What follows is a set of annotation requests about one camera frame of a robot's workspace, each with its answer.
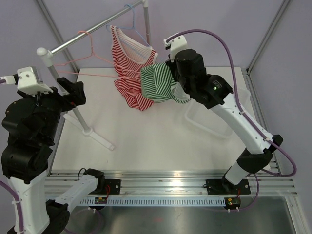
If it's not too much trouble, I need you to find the left aluminium frame post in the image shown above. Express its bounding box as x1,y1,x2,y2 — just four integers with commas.
34,0,79,73

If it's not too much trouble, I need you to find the white plastic basket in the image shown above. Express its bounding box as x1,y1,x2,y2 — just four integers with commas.
184,88,251,138

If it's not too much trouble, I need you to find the white slotted cable duct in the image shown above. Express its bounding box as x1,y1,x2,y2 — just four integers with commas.
79,197,225,207

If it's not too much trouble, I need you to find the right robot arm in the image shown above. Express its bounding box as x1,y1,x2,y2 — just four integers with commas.
166,49,283,194

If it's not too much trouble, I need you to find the blue wire hanger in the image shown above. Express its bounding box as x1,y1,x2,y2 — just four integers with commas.
106,3,166,70

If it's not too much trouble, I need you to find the aluminium frame post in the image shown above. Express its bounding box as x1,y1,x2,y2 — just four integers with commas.
34,0,79,73
246,0,292,75

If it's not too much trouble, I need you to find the green striped tank top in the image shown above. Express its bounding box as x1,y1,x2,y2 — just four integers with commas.
140,62,191,104

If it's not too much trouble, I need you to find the aluminium mounting rail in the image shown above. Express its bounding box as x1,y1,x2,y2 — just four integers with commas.
45,170,297,197

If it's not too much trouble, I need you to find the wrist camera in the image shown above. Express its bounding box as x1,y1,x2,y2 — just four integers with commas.
0,66,53,97
163,36,189,62

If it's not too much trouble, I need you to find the white metal clothes rack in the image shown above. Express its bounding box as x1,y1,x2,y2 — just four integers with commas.
37,0,152,151

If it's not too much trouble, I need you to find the pink wire hanger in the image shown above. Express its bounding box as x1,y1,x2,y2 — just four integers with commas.
52,30,142,80

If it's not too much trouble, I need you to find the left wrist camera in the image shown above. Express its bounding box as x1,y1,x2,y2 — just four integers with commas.
0,66,53,97

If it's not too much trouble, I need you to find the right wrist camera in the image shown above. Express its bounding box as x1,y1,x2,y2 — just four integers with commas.
163,36,189,62

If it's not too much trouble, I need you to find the red striped tank top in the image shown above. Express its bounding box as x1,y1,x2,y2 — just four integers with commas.
109,26,158,111

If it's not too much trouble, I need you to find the right aluminium frame post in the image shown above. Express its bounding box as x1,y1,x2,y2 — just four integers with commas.
246,0,292,75

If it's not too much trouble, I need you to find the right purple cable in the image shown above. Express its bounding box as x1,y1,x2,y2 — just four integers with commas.
167,29,298,212

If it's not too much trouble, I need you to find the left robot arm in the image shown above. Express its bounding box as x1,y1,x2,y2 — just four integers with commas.
1,78,105,234

